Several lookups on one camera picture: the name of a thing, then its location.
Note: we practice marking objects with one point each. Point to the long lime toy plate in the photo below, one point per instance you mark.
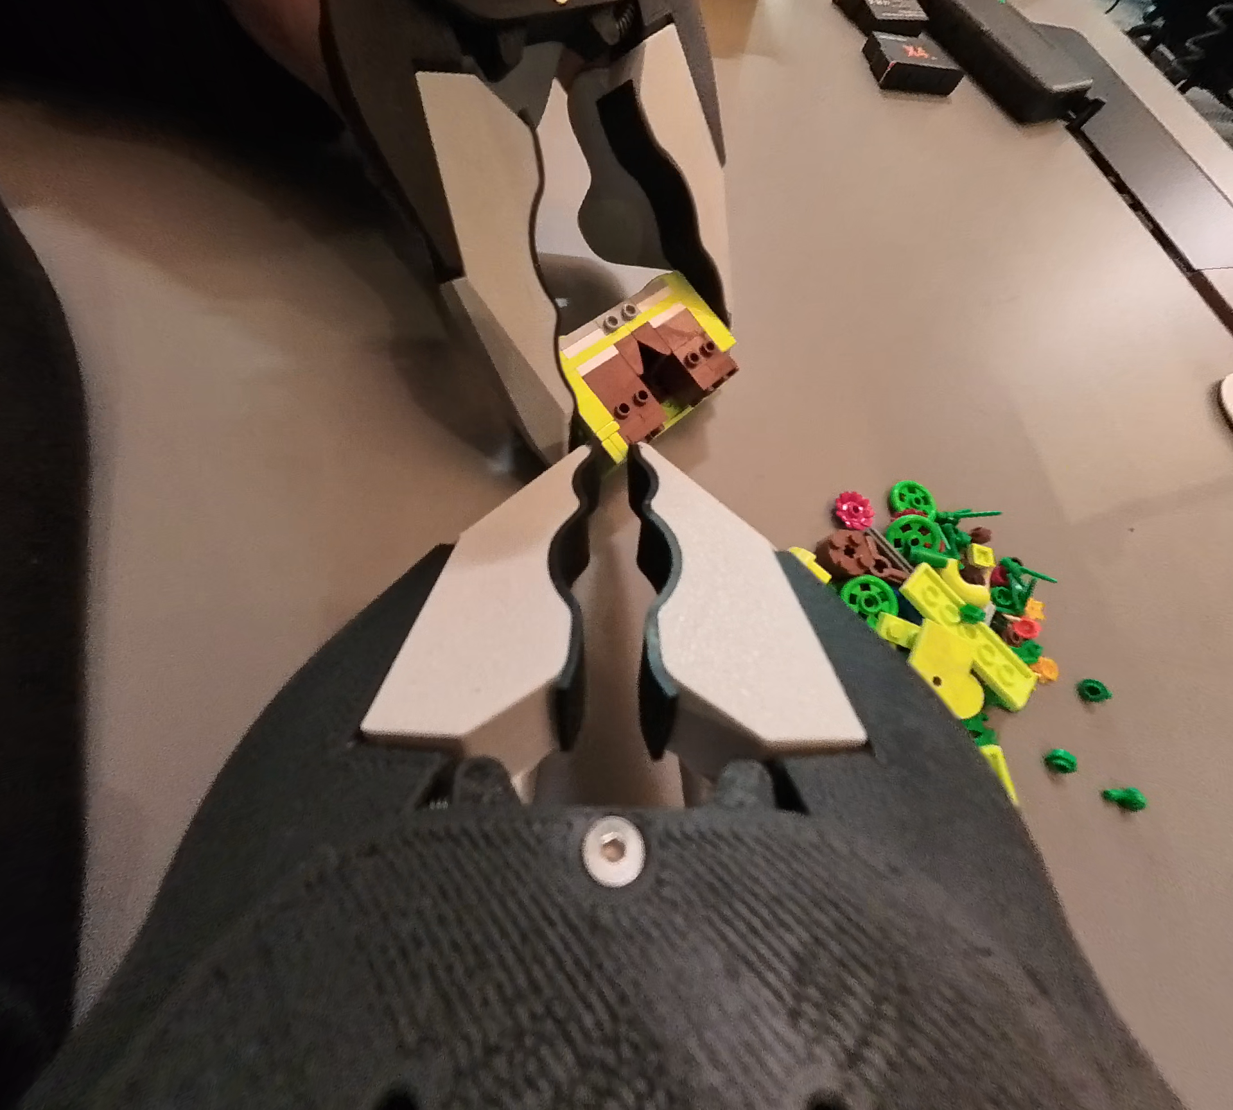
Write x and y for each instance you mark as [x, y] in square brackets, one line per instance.
[1002, 662]

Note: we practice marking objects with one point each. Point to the black office chair base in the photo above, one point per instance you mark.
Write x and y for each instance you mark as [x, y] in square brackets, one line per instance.
[1194, 3]

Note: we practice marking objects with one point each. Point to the long black case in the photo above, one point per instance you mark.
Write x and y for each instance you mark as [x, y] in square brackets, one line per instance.
[1002, 41]

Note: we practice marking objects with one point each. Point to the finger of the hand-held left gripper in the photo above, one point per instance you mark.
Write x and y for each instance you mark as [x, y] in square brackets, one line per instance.
[481, 215]
[698, 147]

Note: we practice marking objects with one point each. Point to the black battery pack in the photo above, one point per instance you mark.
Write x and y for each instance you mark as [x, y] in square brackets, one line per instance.
[881, 3]
[914, 66]

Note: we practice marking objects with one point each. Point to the pile of small toy bricks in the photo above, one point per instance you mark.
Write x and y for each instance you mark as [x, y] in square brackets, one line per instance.
[914, 537]

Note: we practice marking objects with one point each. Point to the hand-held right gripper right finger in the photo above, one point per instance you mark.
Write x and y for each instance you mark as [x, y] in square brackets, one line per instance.
[760, 648]

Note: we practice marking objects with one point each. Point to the small green leaf piece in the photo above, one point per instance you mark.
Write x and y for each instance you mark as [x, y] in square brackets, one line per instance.
[1125, 798]

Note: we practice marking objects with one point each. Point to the lime brick box with brown bricks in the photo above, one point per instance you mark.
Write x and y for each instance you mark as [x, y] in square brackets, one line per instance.
[625, 378]

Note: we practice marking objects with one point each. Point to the small green stud piece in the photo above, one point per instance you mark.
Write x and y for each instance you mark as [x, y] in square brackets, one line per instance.
[1059, 762]
[1093, 690]

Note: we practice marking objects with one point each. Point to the lime face tile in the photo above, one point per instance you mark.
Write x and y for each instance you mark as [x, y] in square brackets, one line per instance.
[949, 672]

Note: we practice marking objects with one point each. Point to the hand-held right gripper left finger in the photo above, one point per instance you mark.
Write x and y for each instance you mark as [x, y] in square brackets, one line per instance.
[471, 648]

